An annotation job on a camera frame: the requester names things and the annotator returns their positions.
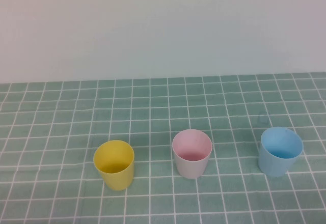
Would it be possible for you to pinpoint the yellow plastic cup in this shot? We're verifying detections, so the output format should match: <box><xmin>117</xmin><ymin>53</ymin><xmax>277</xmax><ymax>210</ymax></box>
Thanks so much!
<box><xmin>93</xmin><ymin>139</ymin><xmax>135</xmax><ymax>191</ymax></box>

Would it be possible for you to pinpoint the blue plastic cup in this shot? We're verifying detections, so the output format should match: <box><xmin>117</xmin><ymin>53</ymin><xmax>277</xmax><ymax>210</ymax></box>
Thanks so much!
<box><xmin>258</xmin><ymin>127</ymin><xmax>304</xmax><ymax>178</ymax></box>

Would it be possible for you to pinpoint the green white checked tablecloth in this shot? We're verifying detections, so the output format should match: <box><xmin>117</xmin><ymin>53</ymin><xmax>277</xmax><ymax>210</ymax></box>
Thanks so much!
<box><xmin>0</xmin><ymin>72</ymin><xmax>326</xmax><ymax>224</ymax></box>

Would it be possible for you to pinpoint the pink plastic cup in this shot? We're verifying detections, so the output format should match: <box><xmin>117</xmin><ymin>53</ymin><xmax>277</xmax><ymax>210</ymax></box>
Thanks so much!
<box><xmin>172</xmin><ymin>129</ymin><xmax>213</xmax><ymax>180</ymax></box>

